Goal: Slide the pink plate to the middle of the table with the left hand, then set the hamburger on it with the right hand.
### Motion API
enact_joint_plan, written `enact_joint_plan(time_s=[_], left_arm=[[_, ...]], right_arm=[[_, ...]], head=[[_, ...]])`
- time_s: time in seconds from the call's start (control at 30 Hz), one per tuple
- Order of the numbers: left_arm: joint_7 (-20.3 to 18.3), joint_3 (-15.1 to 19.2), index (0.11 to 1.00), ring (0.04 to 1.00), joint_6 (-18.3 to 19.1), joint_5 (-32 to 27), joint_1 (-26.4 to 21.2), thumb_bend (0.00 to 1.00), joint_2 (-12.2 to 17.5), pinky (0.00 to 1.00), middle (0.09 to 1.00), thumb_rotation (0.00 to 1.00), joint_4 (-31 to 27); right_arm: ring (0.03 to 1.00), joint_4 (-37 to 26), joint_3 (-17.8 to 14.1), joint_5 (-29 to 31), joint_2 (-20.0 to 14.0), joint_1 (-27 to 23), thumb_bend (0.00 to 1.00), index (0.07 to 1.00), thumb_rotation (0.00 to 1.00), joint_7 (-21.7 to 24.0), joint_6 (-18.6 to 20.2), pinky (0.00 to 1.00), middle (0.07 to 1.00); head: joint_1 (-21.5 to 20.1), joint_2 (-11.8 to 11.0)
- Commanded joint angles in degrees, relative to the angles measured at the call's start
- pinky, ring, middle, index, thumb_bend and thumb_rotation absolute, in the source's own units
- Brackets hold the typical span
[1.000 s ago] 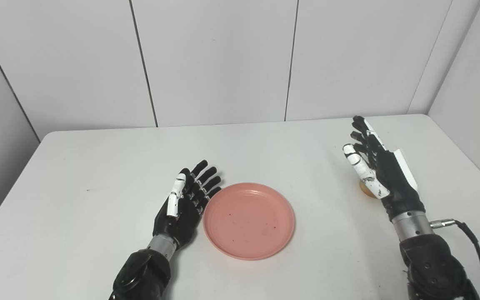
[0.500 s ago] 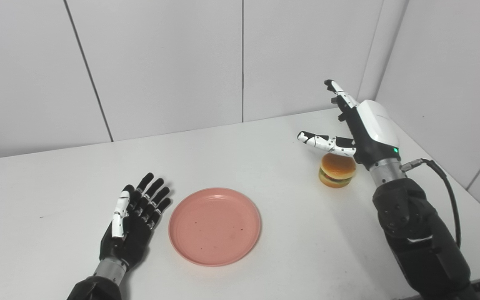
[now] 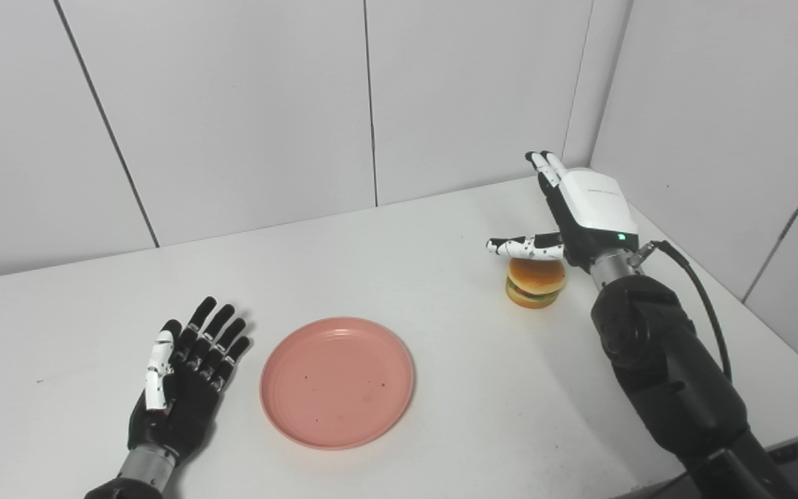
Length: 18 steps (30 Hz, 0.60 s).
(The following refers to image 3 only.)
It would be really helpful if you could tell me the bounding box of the toy hamburger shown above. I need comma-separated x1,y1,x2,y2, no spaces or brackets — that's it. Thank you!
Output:
505,257,568,310

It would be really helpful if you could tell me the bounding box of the pink round plate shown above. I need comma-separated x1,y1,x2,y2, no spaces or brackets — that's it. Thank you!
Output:
260,317,416,451

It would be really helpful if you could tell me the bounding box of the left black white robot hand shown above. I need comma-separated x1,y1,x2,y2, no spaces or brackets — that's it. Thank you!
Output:
127,296,252,464

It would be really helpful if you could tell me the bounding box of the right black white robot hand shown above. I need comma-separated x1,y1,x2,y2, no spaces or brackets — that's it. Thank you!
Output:
486,150,640,272

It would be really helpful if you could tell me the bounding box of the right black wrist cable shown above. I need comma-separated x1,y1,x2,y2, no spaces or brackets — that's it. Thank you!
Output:
628,240,732,382

